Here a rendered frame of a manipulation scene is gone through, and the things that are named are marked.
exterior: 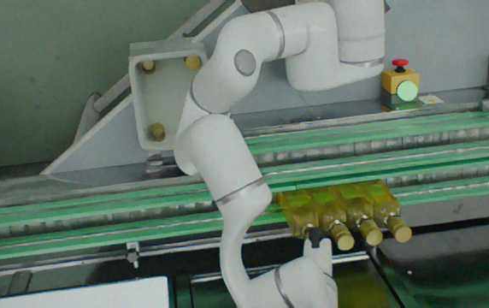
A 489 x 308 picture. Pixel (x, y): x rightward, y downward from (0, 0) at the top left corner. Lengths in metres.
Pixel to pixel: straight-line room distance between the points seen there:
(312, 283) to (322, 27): 0.43
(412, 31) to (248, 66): 0.71
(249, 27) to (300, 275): 0.39
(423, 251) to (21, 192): 0.93
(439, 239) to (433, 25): 0.52
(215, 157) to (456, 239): 0.83
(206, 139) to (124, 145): 0.63
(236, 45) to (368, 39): 0.29
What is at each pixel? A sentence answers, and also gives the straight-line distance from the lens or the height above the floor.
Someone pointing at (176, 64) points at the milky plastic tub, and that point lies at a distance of 1.51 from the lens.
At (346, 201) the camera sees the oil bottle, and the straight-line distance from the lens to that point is 1.38.
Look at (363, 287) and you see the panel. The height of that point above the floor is 1.14.
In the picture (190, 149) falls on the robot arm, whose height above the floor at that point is 1.30.
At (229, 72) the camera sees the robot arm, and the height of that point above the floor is 1.28.
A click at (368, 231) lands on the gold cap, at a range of 1.29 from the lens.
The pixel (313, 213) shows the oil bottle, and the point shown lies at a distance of 1.34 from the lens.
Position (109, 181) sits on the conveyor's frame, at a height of 0.85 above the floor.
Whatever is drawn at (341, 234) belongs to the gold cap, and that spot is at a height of 1.16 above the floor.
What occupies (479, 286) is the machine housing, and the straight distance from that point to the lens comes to 1.48.
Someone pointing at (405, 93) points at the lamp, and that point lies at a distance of 1.55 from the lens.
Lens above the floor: 2.24
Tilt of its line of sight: 68 degrees down
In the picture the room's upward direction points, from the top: 159 degrees clockwise
